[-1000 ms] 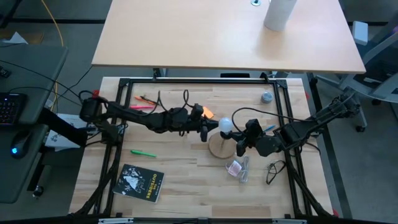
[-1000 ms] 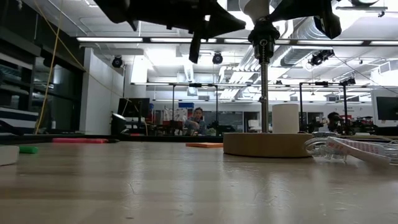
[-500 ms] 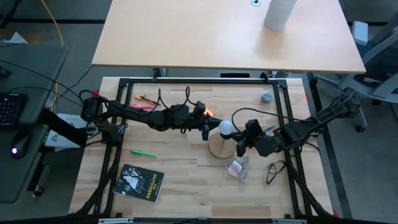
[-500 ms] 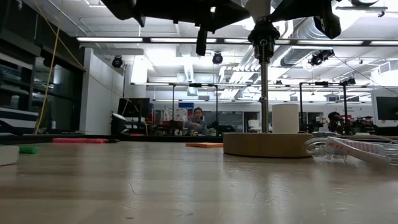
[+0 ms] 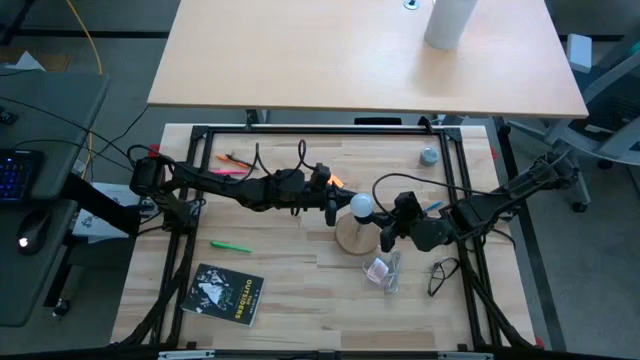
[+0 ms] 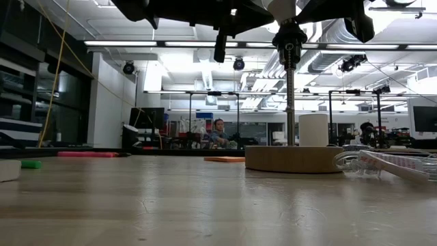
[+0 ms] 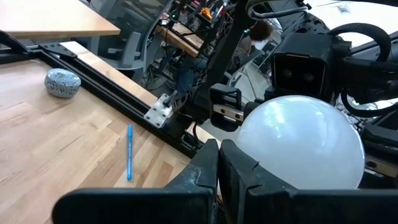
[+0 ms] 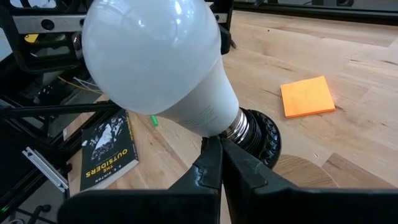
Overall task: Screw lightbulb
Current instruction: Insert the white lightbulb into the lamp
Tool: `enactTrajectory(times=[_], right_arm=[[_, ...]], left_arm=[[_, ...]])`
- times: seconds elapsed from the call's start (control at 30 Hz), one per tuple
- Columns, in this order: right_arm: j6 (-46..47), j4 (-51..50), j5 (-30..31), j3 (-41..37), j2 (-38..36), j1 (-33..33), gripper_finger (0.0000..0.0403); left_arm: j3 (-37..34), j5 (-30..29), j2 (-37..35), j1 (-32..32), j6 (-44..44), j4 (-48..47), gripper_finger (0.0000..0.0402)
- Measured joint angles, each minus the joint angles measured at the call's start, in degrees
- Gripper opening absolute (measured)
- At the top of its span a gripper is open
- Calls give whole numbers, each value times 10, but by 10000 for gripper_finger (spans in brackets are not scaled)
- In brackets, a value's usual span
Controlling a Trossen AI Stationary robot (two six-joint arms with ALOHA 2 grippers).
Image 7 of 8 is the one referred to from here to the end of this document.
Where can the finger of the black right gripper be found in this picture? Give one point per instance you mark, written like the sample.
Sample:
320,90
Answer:
253,107
382,140

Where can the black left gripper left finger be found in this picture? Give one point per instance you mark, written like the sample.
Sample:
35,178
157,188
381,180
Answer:
133,207

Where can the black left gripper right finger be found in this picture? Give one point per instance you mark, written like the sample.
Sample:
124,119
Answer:
311,207

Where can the white round lightbulb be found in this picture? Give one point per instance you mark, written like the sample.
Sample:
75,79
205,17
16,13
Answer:
298,143

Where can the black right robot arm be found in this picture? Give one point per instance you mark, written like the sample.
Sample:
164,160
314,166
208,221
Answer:
224,53

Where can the blue pen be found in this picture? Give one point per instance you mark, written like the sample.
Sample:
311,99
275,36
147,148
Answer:
129,152

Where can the person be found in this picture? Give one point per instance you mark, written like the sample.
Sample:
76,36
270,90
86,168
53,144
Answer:
259,31

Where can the cluttered wooden workbench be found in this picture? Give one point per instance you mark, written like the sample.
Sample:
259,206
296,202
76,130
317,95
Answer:
186,39

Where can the grey office chair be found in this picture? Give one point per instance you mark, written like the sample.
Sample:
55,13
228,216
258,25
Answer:
130,49

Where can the light wooden desk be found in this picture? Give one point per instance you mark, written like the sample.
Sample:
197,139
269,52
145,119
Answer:
46,15

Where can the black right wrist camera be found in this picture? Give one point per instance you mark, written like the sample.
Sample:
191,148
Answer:
300,71

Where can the black aluminium table frame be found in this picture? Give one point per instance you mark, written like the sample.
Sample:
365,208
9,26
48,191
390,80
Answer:
105,87

